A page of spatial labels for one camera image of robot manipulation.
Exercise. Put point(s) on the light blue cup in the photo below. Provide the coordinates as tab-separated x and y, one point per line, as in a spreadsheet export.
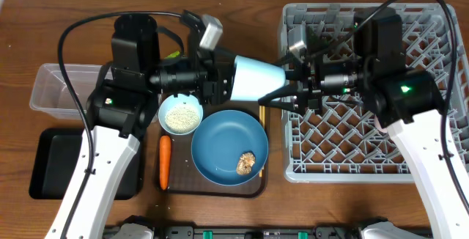
254	79

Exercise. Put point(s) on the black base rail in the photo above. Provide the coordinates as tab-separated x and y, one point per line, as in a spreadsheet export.
255	233

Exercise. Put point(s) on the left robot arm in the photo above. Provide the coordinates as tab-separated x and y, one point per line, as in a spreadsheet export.
125	101

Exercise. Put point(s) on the dark blue plate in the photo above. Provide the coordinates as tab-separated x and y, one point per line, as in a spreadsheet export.
221	139

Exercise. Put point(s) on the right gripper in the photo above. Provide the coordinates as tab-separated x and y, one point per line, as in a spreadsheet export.
311	88

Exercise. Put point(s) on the white rice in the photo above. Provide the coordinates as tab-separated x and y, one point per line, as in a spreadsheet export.
182	119

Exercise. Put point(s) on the yellow-green snack wrapper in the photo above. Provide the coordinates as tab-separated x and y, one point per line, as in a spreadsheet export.
174	55

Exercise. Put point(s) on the wooden chopstick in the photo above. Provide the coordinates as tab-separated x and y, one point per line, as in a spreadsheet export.
261	171
262	115

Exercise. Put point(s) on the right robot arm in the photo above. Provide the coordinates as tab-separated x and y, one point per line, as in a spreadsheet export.
407	105

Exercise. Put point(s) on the brown food scrap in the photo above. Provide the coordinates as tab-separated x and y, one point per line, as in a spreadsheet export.
245	163

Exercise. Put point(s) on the clear plastic bin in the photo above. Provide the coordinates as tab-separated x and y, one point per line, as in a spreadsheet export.
51	95

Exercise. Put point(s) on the grey dishwasher rack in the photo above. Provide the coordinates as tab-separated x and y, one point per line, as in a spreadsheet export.
342	145

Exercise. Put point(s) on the orange carrot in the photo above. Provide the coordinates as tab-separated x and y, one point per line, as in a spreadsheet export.
164	161

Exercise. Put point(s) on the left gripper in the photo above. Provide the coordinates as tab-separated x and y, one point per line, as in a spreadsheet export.
217	88

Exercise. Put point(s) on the black waste tray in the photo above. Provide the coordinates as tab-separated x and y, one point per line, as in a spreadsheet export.
57	154

